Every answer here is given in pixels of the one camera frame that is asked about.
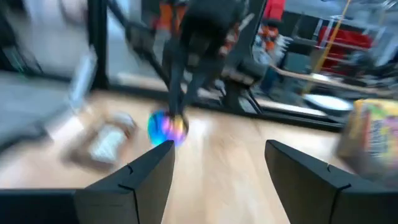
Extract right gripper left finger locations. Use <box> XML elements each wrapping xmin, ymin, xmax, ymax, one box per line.
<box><xmin>74</xmin><ymin>139</ymin><xmax>175</xmax><ymax>224</ymax></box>

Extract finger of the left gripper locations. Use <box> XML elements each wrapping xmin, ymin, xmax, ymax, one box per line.
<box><xmin>169</xmin><ymin>40</ymin><xmax>188</xmax><ymax>116</ymax></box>
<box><xmin>186</xmin><ymin>71</ymin><xmax>208</xmax><ymax>104</ymax></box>

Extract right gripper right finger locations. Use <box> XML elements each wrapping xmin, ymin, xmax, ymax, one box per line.
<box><xmin>264</xmin><ymin>139</ymin><xmax>398</xmax><ymax>224</ymax></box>

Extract rainbow iridescent metal spoon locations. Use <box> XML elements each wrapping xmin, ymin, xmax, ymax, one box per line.
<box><xmin>147</xmin><ymin>107</ymin><xmax>190</xmax><ymax>147</ymax></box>

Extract green and pink ramen packet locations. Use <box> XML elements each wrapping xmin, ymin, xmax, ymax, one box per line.
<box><xmin>349</xmin><ymin>105</ymin><xmax>398</xmax><ymax>177</ymax></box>

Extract yellow Maruchan ramen packet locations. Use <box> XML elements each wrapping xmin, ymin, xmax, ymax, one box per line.
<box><xmin>353</xmin><ymin>98</ymin><xmax>398</xmax><ymax>113</ymax></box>

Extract brown food packet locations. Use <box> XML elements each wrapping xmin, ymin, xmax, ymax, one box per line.
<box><xmin>65</xmin><ymin>111</ymin><xmax>138</xmax><ymax>172</ymax></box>

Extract black shelf with orange parts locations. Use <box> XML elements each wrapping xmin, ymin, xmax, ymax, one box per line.
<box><xmin>151</xmin><ymin>0</ymin><xmax>287</xmax><ymax>54</ymax></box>

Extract translucent grey plastic bin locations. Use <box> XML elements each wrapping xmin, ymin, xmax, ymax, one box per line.
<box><xmin>336</xmin><ymin>102</ymin><xmax>398</xmax><ymax>188</ymax></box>

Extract red storage bin shelf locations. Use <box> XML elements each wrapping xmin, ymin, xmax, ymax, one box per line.
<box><xmin>317</xmin><ymin>26</ymin><xmax>374</xmax><ymax>75</ymax></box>

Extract black aluminium table frame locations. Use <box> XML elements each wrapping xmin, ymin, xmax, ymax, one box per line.
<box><xmin>0</xmin><ymin>0</ymin><xmax>348</xmax><ymax>133</ymax></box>

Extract silver aluminium bracket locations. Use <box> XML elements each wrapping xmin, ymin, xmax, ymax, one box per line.
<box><xmin>68</xmin><ymin>49</ymin><xmax>98</xmax><ymax>110</ymax></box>

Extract yellow hanging cable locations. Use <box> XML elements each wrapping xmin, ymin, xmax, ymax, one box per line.
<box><xmin>303</xmin><ymin>0</ymin><xmax>353</xmax><ymax>95</ymax></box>

